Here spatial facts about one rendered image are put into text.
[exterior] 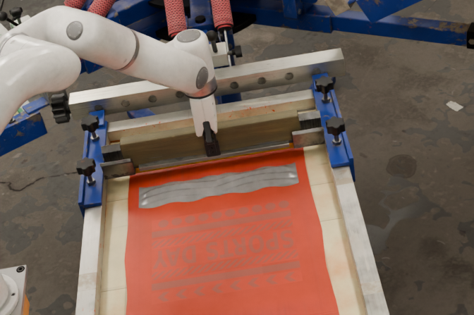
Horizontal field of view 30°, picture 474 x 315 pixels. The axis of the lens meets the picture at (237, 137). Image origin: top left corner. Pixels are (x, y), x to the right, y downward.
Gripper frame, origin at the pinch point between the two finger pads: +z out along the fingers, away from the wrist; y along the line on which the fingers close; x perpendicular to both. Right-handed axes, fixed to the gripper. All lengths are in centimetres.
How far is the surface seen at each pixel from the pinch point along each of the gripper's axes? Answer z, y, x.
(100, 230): 2.5, 20.4, -25.6
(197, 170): 5.9, 2.4, -4.4
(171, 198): 5.2, 11.0, -10.7
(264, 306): 5.8, 45.5, 6.9
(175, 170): 5.9, 1.1, -9.5
